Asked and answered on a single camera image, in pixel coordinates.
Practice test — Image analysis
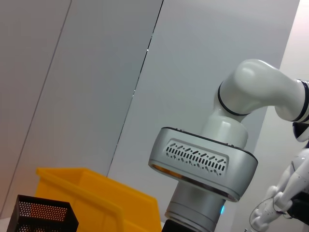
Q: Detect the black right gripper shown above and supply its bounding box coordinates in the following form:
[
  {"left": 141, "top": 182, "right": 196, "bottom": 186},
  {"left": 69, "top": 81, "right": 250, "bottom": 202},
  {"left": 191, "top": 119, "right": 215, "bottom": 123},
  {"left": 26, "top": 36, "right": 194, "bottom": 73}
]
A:
[{"left": 161, "top": 218, "right": 215, "bottom": 232}]

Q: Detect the black mesh pen holder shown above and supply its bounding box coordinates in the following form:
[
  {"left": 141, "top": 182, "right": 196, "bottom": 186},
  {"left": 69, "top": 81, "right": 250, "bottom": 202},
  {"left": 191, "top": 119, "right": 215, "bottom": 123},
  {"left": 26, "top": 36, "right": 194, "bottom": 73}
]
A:
[{"left": 6, "top": 194, "right": 79, "bottom": 232}]

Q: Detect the yellow plastic bin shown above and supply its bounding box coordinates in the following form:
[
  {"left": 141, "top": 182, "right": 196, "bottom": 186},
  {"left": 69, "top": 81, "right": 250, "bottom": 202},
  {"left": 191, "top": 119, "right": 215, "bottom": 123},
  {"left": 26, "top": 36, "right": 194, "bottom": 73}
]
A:
[{"left": 35, "top": 167, "right": 162, "bottom": 232}]

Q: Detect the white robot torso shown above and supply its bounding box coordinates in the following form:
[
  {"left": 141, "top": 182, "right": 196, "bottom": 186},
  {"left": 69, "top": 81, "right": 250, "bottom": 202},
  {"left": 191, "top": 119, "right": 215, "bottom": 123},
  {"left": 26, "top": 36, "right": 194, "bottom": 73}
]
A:
[{"left": 248, "top": 122, "right": 309, "bottom": 232}]

